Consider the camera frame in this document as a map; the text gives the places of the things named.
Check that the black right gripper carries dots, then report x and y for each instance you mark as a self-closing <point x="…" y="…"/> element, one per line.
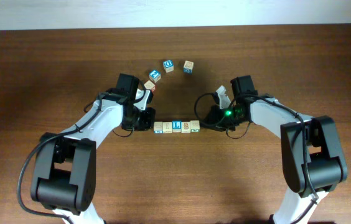
<point x="212" y="116"/>

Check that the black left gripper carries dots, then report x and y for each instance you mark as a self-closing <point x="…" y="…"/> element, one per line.
<point x="146" y="123"/>

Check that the green V wooden block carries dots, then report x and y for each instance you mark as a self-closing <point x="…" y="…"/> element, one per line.
<point x="194" y="126"/>

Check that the red three wooden block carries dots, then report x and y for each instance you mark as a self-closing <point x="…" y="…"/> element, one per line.
<point x="167" y="127"/>

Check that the yellow O wooden block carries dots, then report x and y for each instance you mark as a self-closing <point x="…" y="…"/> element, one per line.
<point x="185" y="128"/>

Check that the blue L wooden block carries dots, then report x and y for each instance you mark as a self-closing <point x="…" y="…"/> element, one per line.
<point x="176" y="126"/>

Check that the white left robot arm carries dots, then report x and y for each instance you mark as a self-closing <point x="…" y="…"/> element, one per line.
<point x="64" y="178"/>

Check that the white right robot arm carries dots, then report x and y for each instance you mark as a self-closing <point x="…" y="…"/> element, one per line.
<point x="313" y="160"/>

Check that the red E wooden block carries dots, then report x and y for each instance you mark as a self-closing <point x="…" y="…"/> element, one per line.
<point x="149" y="85"/>

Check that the blue Z wooden block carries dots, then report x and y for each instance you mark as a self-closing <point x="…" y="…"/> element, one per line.
<point x="154" y="76"/>

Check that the blue D wooden block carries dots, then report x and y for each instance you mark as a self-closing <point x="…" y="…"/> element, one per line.
<point x="168" y="66"/>

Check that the blue H wooden block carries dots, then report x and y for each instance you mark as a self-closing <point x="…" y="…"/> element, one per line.
<point x="188" y="67"/>

